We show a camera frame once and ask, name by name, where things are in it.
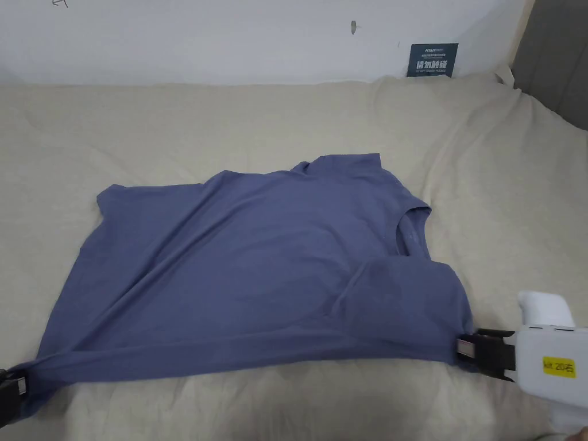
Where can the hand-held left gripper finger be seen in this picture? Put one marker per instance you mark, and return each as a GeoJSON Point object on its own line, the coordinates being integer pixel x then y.
{"type": "Point", "coordinates": [10, 390]}

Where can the person's right hand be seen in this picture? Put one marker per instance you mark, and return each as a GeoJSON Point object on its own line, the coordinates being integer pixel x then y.
{"type": "Point", "coordinates": [581, 433]}

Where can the bed with beige sheet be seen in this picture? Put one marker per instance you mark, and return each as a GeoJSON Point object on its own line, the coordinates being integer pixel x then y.
{"type": "Point", "coordinates": [275, 119]}

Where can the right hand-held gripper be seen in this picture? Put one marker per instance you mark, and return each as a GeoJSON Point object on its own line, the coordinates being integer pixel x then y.
{"type": "Point", "coordinates": [546, 367]}

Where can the blue short-sleeved shirt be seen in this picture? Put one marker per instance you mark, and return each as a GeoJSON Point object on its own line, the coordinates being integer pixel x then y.
{"type": "Point", "coordinates": [257, 266]}

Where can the dark teal sign card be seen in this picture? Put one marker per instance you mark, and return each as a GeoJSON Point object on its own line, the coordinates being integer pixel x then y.
{"type": "Point", "coordinates": [432, 59]}

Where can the grey padded headboard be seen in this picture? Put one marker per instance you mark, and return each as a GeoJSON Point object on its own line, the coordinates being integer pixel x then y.
{"type": "Point", "coordinates": [556, 55]}

